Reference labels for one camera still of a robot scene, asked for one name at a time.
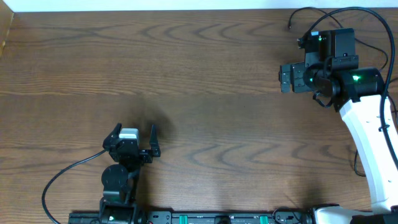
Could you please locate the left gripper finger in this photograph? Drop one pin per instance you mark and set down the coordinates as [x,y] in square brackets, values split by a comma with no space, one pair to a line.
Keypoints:
[154,144]
[112,137]

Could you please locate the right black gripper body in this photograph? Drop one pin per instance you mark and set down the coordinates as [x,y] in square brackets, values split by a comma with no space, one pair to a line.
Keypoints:
[298,71]

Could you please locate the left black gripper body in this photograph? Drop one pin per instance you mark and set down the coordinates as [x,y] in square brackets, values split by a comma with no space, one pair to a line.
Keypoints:
[145,158]

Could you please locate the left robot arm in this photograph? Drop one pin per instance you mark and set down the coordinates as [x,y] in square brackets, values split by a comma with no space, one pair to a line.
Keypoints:
[120,180]

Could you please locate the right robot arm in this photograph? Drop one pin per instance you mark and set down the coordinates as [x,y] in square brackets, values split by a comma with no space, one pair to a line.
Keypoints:
[331,68]

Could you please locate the cardboard side panel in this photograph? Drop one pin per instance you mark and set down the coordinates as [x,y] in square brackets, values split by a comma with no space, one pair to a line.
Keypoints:
[6,18]

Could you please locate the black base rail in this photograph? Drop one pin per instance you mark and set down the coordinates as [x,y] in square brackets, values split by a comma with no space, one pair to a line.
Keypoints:
[217,217]

